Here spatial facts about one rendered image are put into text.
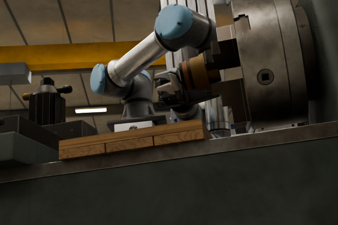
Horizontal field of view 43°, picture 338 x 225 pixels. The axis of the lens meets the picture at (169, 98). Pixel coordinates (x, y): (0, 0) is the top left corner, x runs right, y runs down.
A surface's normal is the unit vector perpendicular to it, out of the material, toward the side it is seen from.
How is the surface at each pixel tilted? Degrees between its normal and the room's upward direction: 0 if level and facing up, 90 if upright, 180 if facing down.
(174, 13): 89
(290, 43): 104
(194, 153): 90
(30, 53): 90
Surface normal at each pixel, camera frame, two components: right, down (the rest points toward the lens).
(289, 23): -0.24, -0.37
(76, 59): 0.07, -0.36
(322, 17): -0.85, -0.11
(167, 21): -0.65, -0.22
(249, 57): -0.20, -0.02
